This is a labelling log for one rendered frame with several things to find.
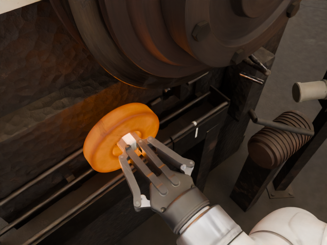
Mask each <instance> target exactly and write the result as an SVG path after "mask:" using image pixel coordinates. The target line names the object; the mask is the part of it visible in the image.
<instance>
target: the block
mask: <svg viewBox="0 0 327 245"><path fill-rule="evenodd" d="M252 55H253V56H254V57H255V58H256V59H257V60H258V61H259V62H260V63H261V64H262V65H263V66H264V67H265V68H266V69H268V70H271V68H272V65H273V62H274V60H275V55H274V54H273V53H271V52H270V51H268V50H266V49H264V48H263V47H261V48H259V49H258V50H257V51H256V52H254V53H253V54H252ZM241 72H244V73H247V74H249V75H251V76H254V77H256V78H258V79H261V80H263V81H264V84H263V85H260V84H258V83H255V82H253V81H251V80H249V79H246V78H244V77H242V76H240V73H241ZM267 78H268V76H265V75H264V74H263V73H261V72H259V71H257V70H256V69H254V68H252V67H250V66H248V65H247V64H245V63H243V62H240V63H239V64H237V65H235V64H232V65H230V66H227V69H226V73H225V78H224V82H223V86H222V91H221V93H222V94H224V95H225V96H226V97H228V98H229V99H230V105H229V107H228V111H227V114H228V115H230V116H231V117H232V118H233V119H234V120H236V121H237V122H241V121H243V120H244V119H245V118H247V117H248V116H249V115H248V111H249V110H250V109H253V111H255V108H256V106H257V103H258V100H259V98H260V95H261V93H262V90H263V88H264V85H265V83H266V81H267Z"/></svg>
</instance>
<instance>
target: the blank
mask: <svg viewBox="0 0 327 245"><path fill-rule="evenodd" d="M158 130H159V119H158V117H157V115H156V114H155V113H154V112H153V111H152V110H151V109H150V108H149V107H148V106H147V105H145V104H142V103H130V104H126V105H122V106H120V107H118V108H116V109H114V110H112V111H111V112H109V113H108V114H107V115H105V116H104V117H103V118H102V119H100V120H99V121H98V122H97V123H96V124H95V126H94V127H93V128H92V129H91V131H90V132H89V133H88V135H87V137H86V139H85V142H84V145H83V153H84V156H85V158H86V160H87V161H88V162H89V164H90V165H91V167H92V168H93V169H94V170H96V171H98V172H101V173H107V172H112V171H115V170H118V169H120V168H121V166H120V162H119V156H120V155H121V154H122V153H123V151H122V150H121V149H120V148H119V146H118V145H116V143H117V142H118V141H119V140H120V139H121V138H122V137H123V136H125V135H126V134H128V133H130V132H133V131H134V132H135V133H136V134H137V135H138V136H139V137H140V138H141V139H147V138H148V137H149V136H152V137H154V138H155V137H156V135H157V133H158Z"/></svg>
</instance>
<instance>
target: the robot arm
mask: <svg viewBox="0 0 327 245"><path fill-rule="evenodd" d="M117 145H118V146H119V148H120V149H121V150H122V151H123V153H122V154H121V155H120V156H119V162H120V166H121V168H122V171H123V173H124V175H125V178H126V180H127V183H128V185H129V188H130V190H131V192H132V195H133V204H134V209H135V211H140V210H141V209H150V208H151V209H152V210H153V211H154V212H156V213H158V214H159V215H160V216H161V217H162V218H163V220H164V221H165V222H166V223H167V225H168V226H169V227H170V228H171V230H172V231H173V232H174V234H177V235H178V234H180V236H179V237H178V238H177V245H327V223H324V222H322V221H320V220H318V219H317V218H316V217H315V216H314V215H313V214H311V213H310V212H308V211H306V210H304V209H301V208H296V207H285V208H280V209H277V210H275V211H273V212H271V213H270V214H268V215H267V216H265V217H264V218H263V219H262V220H261V221H259V222H258V223H257V224H256V225H255V226H254V228H253V229H252V230H251V232H250V233H249V235H247V234H246V233H245V232H244V231H242V229H241V227H240V226H239V225H237V224H236V223H235V222H234V220H233V219H232V218H231V217H230V216H229V215H228V214H227V213H226V212H225V211H224V210H223V208H222V207H221V206H220V205H216V204H215V205H213V206H211V207H210V201H209V200H208V199H207V198H206V196H205V195H204V194H203V193H202V192H201V191H200V190H199V189H198V188H197V187H196V186H195V185H194V182H193V179H192V177H191V172H192V171H193V169H194V165H195V163H194V161H192V160H190V159H186V158H183V157H181V156H180V155H178V154H177V153H175V152H174V151H173V150H171V149H170V148H168V147H167V146H165V145H164V144H162V143H161V142H159V141H158V140H156V139H155V138H154V137H152V136H149V137H148V138H147V139H141V138H140V137H139V136H138V135H137V134H136V133H135V132H134V131H133V132H130V133H128V134H126V135H125V136H123V137H122V138H121V139H120V140H119V141H118V142H117ZM137 148H138V152H140V153H141V154H142V155H143V156H144V157H145V159H146V160H147V161H148V162H149V164H150V165H151V166H152V167H153V168H154V169H155V171H156V172H157V173H158V174H159V176H158V177H156V175H155V174H154V173H153V172H151V171H150V169H149V168H148V167H147V166H146V165H145V164H144V162H143V161H142V160H141V159H140V158H139V156H138V155H137V154H136V153H135V152H134V151H135V150H136V149H137ZM154 152H155V153H156V154H158V155H160V156H161V157H162V158H164V159H165V160H167V161H168V162H169V163H171V164H172V165H174V166H175V167H177V168H178V169H180V171H181V172H182V173H179V172H176V171H172V170H170V169H169V168H168V167H167V166H166V165H165V164H163V162H162V161H161V160H160V159H159V158H158V157H157V156H156V154H155V153H154ZM128 161H130V162H131V164H132V165H133V166H134V167H135V169H136V170H137V171H138V172H139V174H140V175H141V176H142V177H143V178H144V180H145V181H146V182H147V184H148V186H149V190H150V200H147V199H146V196H145V195H141V192H140V189H139V186H138V184H137V182H136V179H135V177H134V175H133V173H132V170H131V168H130V166H129V163H128Z"/></svg>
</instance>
